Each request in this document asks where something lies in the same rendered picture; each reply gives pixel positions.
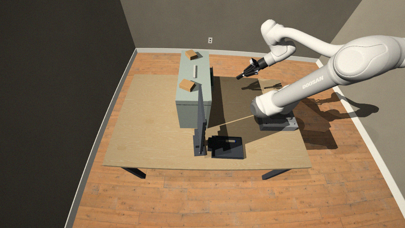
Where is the brown rectangular box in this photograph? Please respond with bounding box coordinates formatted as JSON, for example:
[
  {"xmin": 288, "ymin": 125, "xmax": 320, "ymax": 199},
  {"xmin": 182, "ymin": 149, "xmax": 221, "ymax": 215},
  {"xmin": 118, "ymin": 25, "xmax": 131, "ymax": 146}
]
[{"xmin": 185, "ymin": 50, "xmax": 197, "ymax": 60}]

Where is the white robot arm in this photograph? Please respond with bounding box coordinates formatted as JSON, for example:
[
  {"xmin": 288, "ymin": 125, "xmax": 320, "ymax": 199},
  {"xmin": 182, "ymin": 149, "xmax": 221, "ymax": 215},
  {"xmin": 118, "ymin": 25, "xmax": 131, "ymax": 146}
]
[{"xmin": 250, "ymin": 19, "xmax": 405, "ymax": 120}]

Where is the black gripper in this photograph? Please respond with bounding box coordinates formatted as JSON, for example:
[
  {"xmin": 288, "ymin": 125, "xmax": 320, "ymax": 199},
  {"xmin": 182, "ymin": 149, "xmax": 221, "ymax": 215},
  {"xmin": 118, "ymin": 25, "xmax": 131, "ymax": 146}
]
[{"xmin": 236, "ymin": 58, "xmax": 268, "ymax": 80}]

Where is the tan rectangular block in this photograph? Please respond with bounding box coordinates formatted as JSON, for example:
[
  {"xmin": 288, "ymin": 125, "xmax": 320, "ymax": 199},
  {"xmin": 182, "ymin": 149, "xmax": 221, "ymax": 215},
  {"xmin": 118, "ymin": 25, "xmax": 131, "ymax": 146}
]
[{"xmin": 179, "ymin": 79, "xmax": 195, "ymax": 92}]

